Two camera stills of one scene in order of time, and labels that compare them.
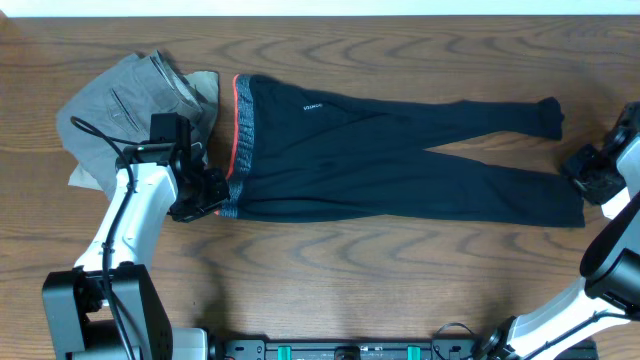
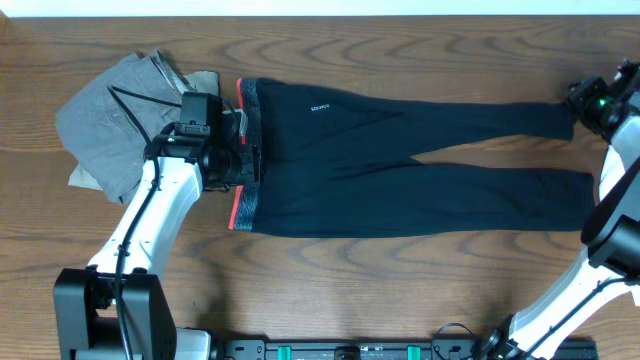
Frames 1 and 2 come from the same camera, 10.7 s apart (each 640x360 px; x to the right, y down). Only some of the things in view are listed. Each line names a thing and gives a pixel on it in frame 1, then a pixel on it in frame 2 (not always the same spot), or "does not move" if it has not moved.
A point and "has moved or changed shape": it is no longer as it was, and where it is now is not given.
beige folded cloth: [205, 85] does not move
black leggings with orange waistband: [300, 151] has moved or changed shape
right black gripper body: [594, 172] -> [592, 104]
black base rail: [458, 348] does not move
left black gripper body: [207, 190] -> [237, 165]
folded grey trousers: [101, 125] does not move
